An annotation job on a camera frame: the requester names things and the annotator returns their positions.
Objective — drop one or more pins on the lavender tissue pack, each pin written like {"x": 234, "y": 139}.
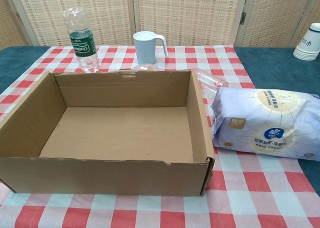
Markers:
{"x": 270, "y": 123}

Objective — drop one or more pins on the clear cup behind box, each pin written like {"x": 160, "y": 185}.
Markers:
{"x": 146, "y": 67}

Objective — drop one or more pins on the brown cardboard box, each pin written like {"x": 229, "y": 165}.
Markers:
{"x": 120, "y": 133}

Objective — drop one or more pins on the red-and-white checkered tablecloth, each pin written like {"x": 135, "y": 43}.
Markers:
{"x": 250, "y": 193}

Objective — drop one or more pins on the clear plastic cup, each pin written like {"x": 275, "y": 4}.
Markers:
{"x": 212, "y": 84}

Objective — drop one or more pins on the clear plastic water bottle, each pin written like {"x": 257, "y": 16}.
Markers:
{"x": 83, "y": 45}

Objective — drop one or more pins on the woven folding screen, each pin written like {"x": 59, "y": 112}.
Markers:
{"x": 190, "y": 13}

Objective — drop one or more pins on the stack of white paper cups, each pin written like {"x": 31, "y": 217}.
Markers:
{"x": 308, "y": 44}

